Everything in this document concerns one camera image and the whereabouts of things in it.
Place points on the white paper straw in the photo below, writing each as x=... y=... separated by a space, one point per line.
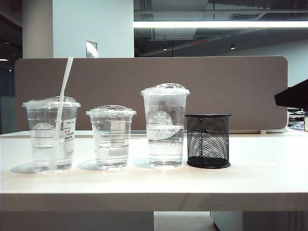
x=66 y=79

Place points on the small beige box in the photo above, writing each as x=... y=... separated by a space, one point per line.
x=306 y=123

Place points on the brown desk divider panel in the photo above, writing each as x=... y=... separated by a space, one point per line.
x=144 y=77

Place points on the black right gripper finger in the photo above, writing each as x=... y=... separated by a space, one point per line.
x=294 y=98

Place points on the black ceiling spotlight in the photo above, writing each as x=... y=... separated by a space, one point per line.
x=233 y=46

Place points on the tall clear plastic cup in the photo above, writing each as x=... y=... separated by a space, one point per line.
x=166 y=144

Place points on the silver wall sign plate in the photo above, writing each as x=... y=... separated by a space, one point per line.
x=91 y=49

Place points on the long ceiling light strip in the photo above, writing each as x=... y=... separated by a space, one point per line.
x=216 y=24

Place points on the medium clear cup with label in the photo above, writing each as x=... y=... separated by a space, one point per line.
x=45 y=139

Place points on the white divider foot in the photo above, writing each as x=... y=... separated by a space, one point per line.
x=274 y=130

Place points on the black mesh pen holder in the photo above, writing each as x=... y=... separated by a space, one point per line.
x=208 y=144

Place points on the small clear plastic cup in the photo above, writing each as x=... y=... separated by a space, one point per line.
x=111 y=144

